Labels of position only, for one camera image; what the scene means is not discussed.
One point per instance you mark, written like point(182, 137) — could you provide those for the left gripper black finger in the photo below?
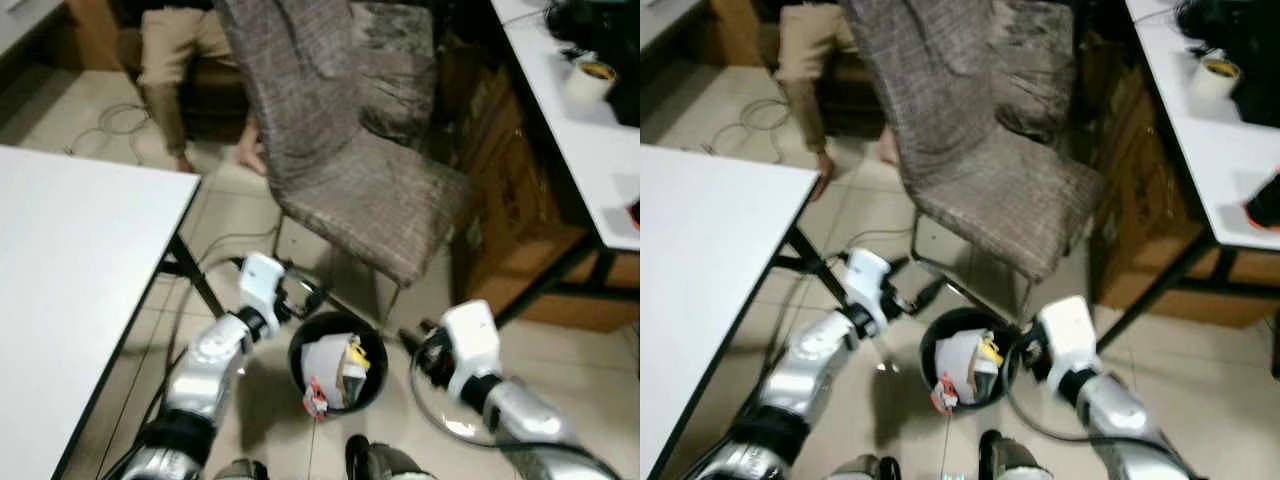
point(900, 265)
point(314, 299)
point(927, 293)

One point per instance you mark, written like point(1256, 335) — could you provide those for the brown cardboard boxes stack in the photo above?
point(510, 170)
point(1140, 170)

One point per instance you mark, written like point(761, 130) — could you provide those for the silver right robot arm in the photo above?
point(1120, 415)
point(530, 420)

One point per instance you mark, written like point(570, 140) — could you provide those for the grey patterned seat cushion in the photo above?
point(395, 70)
point(1035, 65)

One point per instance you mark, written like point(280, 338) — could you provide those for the black desk frame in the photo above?
point(1160, 285)
point(560, 268)

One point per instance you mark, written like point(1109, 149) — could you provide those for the red and white wrapper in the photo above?
point(944, 395)
point(318, 400)

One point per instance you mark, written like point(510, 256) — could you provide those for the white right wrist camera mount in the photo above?
point(1067, 332)
point(472, 335)

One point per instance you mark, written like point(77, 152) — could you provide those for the tall brown cardboard box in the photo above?
point(95, 30)
point(730, 25)

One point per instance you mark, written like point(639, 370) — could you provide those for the robot right leg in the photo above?
point(1015, 458)
point(395, 462)

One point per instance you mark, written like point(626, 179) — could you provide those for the robot leg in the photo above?
point(1015, 458)
point(395, 462)
point(240, 470)
point(865, 468)

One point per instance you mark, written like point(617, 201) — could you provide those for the black computer case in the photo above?
point(1240, 40)
point(600, 30)

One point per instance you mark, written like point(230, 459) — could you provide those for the white drawer cabinet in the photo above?
point(25, 20)
point(665, 18)

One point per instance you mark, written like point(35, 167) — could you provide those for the white crumpled paper trash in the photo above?
point(325, 370)
point(958, 362)

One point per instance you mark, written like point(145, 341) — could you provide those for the seated person in tan trousers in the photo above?
point(165, 60)
point(805, 60)

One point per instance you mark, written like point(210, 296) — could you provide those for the black slanted table leg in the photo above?
point(812, 265)
point(195, 280)

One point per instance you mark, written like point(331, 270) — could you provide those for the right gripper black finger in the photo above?
point(1014, 338)
point(411, 340)

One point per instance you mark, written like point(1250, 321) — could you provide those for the black round rubbish bin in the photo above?
point(375, 385)
point(1008, 380)

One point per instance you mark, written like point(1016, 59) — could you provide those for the yellow trash piece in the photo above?
point(989, 350)
point(357, 357)

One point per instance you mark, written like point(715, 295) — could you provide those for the dark brown armchair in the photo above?
point(850, 90)
point(215, 95)

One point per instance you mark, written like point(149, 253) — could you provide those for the robot left leg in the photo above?
point(865, 468)
point(240, 470)

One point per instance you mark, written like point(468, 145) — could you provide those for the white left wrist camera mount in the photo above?
point(260, 285)
point(868, 280)

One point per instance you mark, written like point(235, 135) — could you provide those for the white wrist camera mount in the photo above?
point(260, 285)
point(868, 280)
point(472, 335)
point(1067, 332)

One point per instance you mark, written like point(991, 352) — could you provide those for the chair with brown patterned cover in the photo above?
point(330, 130)
point(960, 130)

